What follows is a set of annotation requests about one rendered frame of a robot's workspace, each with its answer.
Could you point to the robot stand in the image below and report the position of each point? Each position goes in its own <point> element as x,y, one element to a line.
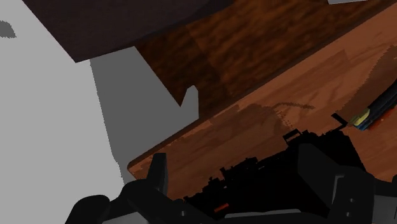
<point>108,24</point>

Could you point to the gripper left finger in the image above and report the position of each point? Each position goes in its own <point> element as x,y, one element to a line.
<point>149,204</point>

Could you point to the brown wooden table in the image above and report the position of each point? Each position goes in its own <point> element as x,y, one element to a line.
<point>310,80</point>

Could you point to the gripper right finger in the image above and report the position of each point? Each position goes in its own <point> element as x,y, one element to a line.
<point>356,198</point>

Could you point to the black pen with yellow band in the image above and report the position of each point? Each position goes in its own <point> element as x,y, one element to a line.
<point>381,107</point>

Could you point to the black object with orange mark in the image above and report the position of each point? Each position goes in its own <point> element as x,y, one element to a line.
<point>263,183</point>

